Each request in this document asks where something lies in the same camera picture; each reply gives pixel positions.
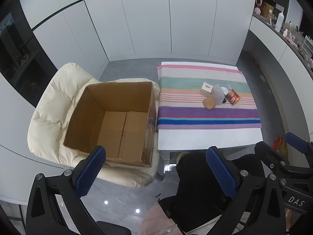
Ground small white carton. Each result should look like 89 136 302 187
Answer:
199 81 214 96

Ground translucent plastic case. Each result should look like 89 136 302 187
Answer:
211 84 226 106

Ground person's legs in black pants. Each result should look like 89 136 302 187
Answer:
156 151 266 235

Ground colourful flat box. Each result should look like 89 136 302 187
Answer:
272 137 289 156

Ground white built-in wardrobe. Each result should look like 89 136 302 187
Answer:
18 0 257 79

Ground brown cardboard box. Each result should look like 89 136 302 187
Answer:
63 81 157 168

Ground tall white bottle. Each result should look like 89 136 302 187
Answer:
275 12 284 32

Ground round tan sponge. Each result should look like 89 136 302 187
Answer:
202 96 217 110

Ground black glass panel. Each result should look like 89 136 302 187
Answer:
0 0 59 108

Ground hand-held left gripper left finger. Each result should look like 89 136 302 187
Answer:
26 145 107 235

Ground person's pink jacket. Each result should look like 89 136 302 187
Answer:
139 203 181 235

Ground clear drawer organizer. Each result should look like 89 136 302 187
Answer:
302 35 313 57

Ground small brown shelf carton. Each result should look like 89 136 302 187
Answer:
260 2 277 17

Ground white low table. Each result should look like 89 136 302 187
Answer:
157 62 263 177

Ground white long cabinet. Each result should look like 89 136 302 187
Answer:
248 12 313 137

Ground black mesh office chair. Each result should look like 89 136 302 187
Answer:
156 193 247 235

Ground striped colourful cloth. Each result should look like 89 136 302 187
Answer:
156 64 262 130

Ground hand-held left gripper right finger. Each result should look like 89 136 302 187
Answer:
206 146 287 235

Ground cream padded chair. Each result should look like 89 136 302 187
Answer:
27 62 162 188

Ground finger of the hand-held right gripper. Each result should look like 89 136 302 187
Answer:
284 132 313 157
254 141 292 175

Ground red and gold can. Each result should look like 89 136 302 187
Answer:
225 89 241 106

